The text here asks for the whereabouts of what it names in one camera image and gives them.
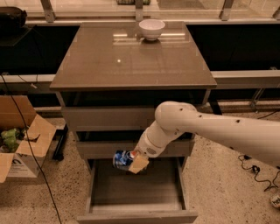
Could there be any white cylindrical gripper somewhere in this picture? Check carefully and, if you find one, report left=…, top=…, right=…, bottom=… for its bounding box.
left=129, top=134, right=164, bottom=174

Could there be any grey drawer cabinet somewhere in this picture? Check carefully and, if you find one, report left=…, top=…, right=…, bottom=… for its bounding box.
left=49, top=22, right=218, bottom=173

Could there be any long black floor cable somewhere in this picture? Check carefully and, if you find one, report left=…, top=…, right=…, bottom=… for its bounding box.
left=0, top=73, right=63, bottom=224

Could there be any black power adapter with cable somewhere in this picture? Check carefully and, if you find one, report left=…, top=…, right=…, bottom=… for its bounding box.
left=238, top=155, right=280, bottom=192

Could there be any white ceramic bowl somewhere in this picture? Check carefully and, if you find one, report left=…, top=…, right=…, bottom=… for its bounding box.
left=139, top=19, right=165, bottom=40

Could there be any black object on shelf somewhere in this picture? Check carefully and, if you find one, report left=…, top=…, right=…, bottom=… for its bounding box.
left=0, top=6, right=27, bottom=30

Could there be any open cardboard box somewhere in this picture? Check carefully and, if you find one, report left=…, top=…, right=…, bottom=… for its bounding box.
left=0, top=95, right=56, bottom=183

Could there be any green bag in box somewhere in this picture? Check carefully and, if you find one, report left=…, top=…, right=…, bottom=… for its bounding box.
left=0, top=128, right=21, bottom=153

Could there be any grey middle drawer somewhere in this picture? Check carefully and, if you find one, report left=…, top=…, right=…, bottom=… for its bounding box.
left=76, top=139, right=194, bottom=159

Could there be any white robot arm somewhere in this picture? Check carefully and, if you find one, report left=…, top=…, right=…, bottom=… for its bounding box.
left=129, top=101, right=280, bottom=173

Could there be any black table leg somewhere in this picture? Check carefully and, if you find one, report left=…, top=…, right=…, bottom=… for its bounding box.
left=52, top=124, right=68, bottom=161

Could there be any grey open bottom drawer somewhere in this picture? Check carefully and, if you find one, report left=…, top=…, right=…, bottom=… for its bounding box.
left=77, top=157, right=198, bottom=224

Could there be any blue pepsi can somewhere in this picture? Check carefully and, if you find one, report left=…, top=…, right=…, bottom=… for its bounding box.
left=113, top=150, right=137, bottom=171

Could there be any grey top drawer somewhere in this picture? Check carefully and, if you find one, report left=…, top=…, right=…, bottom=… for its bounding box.
left=61, top=107, right=155, bottom=131

